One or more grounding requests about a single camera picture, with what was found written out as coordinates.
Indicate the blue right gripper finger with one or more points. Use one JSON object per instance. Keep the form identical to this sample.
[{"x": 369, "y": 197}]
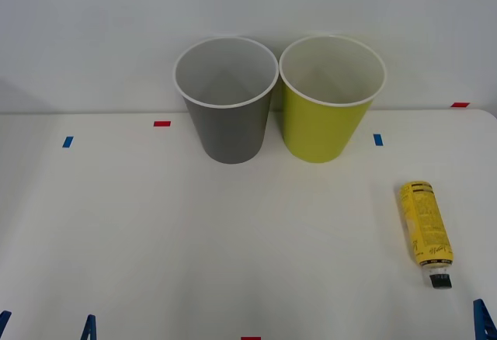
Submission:
[{"x": 486, "y": 322}]

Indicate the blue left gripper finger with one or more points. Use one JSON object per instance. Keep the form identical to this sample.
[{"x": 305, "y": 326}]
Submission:
[
  {"x": 4, "y": 318},
  {"x": 89, "y": 330}
]

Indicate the yellow bottle with black cap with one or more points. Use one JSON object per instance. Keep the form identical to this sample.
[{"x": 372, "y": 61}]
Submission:
[{"x": 425, "y": 223}]

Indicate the grey plastic waste bin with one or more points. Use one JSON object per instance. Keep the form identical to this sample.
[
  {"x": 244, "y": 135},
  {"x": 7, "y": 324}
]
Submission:
[{"x": 233, "y": 134}]

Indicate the yellow-green plastic waste bin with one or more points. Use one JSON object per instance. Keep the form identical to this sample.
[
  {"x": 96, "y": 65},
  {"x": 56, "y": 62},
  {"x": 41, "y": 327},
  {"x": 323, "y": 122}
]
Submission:
[{"x": 318, "y": 130}]

